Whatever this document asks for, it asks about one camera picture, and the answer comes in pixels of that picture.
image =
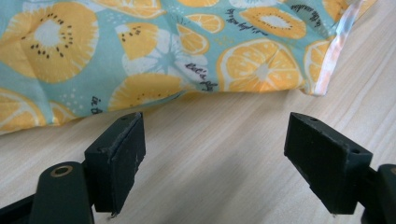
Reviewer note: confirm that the clear patterned plastic bag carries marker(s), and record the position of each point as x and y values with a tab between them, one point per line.
102	77

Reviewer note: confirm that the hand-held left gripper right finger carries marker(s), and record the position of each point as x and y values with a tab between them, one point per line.
327	161

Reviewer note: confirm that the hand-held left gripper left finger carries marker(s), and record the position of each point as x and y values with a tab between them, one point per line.
120	161

